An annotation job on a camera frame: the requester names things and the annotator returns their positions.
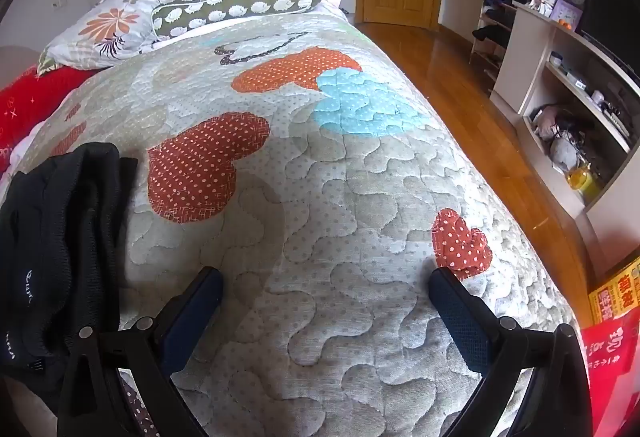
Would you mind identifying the pink cloth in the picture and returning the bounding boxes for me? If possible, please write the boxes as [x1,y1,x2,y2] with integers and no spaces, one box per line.
[530,104,566,138]

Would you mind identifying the black television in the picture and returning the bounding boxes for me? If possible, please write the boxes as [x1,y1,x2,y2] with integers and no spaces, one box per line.
[580,0,640,78]

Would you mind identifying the red long pillow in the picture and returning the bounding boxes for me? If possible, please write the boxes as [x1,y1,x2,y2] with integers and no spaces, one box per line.
[0,67,96,172]

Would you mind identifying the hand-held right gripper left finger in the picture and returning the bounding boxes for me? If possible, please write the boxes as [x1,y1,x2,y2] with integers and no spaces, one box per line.
[56,267,224,437]

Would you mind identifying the black pants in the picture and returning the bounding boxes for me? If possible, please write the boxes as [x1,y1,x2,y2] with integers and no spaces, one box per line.
[0,142,138,373]

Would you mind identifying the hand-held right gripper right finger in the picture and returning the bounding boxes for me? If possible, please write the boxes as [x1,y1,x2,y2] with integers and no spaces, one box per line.
[427,267,593,437]

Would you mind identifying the quilted heart-print bedspread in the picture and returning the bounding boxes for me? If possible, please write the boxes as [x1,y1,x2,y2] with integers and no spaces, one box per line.
[10,12,586,437]

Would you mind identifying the floral print pillow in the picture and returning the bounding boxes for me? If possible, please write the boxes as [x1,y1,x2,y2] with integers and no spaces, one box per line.
[37,0,201,76]

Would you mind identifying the yellow and red paper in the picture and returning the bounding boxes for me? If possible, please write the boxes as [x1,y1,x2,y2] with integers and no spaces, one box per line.
[587,262,640,325]

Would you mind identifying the white bed sheet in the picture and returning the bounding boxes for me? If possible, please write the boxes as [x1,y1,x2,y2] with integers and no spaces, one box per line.
[320,0,351,20]

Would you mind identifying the beige shelf unit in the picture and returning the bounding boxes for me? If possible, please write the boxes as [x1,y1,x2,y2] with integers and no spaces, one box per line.
[490,4,640,278]

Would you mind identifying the red bag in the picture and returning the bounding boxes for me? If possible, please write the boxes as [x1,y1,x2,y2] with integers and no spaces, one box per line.
[580,317,640,437]

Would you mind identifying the yellow bottle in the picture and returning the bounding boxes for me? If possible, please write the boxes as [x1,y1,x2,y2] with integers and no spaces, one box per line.
[567,164,601,202]

